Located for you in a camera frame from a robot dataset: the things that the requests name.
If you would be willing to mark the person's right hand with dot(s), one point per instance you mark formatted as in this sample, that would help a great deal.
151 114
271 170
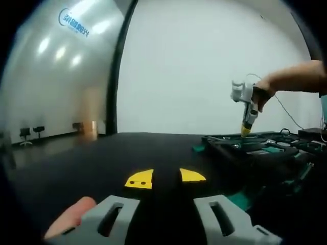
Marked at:
265 83

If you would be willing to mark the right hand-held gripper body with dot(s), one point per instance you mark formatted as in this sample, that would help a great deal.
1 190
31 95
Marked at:
240 92

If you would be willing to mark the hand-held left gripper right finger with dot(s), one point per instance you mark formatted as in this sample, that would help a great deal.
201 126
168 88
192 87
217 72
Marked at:
245 229

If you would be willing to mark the black toolbox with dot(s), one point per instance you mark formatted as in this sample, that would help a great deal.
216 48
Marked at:
255 158

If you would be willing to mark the person's left hand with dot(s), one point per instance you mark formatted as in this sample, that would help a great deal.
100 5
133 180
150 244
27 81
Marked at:
69 217

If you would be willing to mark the blue logo sticker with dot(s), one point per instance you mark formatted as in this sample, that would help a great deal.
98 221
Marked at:
76 20

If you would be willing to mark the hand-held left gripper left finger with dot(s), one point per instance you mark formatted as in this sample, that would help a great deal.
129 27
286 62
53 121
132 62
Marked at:
89 225

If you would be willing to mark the green tool piece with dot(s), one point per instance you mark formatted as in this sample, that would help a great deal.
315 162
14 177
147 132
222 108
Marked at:
199 148

